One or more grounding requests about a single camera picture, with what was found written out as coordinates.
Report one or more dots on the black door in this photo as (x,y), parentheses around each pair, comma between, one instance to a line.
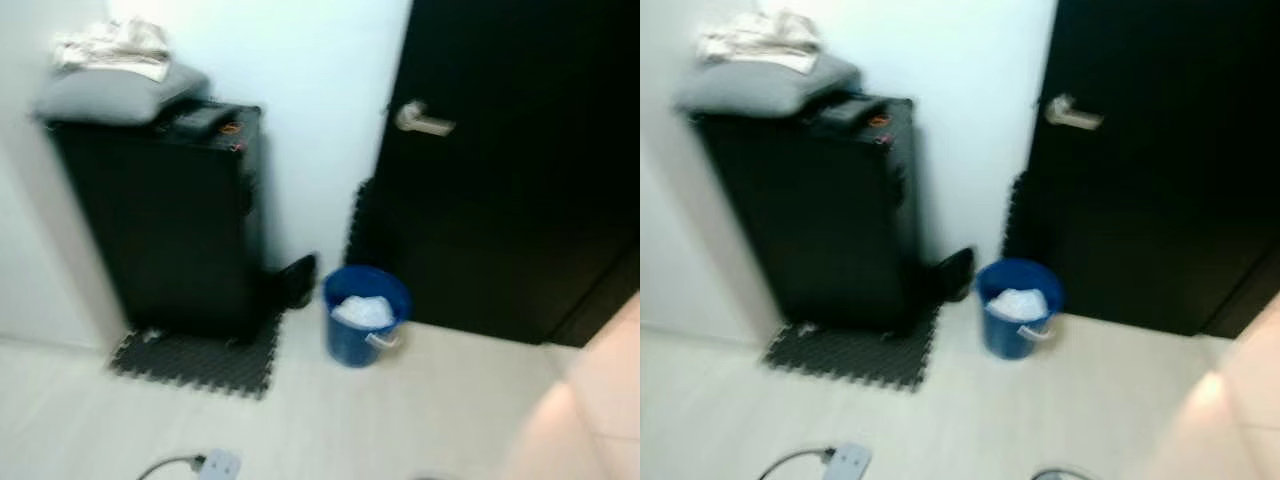
(520,200)
(1160,200)

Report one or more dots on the tall black case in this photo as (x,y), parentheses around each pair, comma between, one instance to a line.
(810,220)
(160,220)

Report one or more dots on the grey pillow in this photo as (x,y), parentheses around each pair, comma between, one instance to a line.
(110,95)
(760,88)

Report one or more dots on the crumpled white cloth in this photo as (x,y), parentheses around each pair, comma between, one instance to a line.
(115,45)
(760,38)

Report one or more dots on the black foam floor mat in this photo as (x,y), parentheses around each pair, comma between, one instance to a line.
(200,365)
(850,355)

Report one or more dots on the black foam mat tile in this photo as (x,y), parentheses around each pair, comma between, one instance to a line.
(362,230)
(1018,220)

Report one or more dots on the white plastic bag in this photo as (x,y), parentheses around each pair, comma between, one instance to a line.
(362,312)
(1017,304)

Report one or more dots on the blue plastic bucket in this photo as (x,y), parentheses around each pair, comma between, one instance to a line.
(1003,338)
(350,345)

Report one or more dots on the black shoe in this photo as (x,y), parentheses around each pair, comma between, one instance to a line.
(297,280)
(955,272)

